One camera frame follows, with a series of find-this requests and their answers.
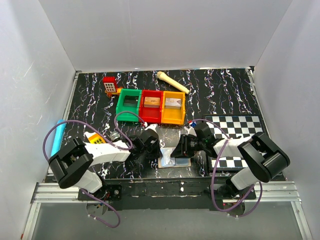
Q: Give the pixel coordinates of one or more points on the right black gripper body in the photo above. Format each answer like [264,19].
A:
[196,144]

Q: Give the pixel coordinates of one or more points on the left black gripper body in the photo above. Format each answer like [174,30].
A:
[152,152]

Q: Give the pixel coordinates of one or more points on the silver white credit card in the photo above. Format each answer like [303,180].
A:
[166,159]

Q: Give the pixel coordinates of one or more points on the beige leather card holder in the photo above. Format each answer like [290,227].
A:
[180,162]

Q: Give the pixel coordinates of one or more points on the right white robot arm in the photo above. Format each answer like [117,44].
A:
[263,157]

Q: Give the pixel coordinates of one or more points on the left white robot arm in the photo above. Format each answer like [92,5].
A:
[70,165]

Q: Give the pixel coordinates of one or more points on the orange card box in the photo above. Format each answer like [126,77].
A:
[152,102]

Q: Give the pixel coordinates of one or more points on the black card box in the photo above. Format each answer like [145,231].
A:
[130,101]

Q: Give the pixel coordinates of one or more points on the silver card box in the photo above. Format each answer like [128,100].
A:
[173,103]

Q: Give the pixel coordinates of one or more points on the red plastic bin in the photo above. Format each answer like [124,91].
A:
[151,115]

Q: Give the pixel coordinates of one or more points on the checkered chess board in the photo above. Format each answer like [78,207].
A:
[234,126]

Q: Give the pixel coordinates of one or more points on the yellow plastic bin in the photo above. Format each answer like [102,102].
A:
[174,116]

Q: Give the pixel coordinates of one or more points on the green plastic bin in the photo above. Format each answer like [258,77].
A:
[131,112]

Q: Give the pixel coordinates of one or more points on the colourful toy block building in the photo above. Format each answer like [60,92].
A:
[94,138]

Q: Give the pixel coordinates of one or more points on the beige toy microphone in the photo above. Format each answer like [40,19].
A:
[162,76]

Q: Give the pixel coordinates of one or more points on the blue toy microphone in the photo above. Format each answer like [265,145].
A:
[58,138]

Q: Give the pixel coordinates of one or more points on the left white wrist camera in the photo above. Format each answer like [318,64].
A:
[154,127]

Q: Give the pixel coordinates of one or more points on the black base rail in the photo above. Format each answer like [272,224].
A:
[157,193]

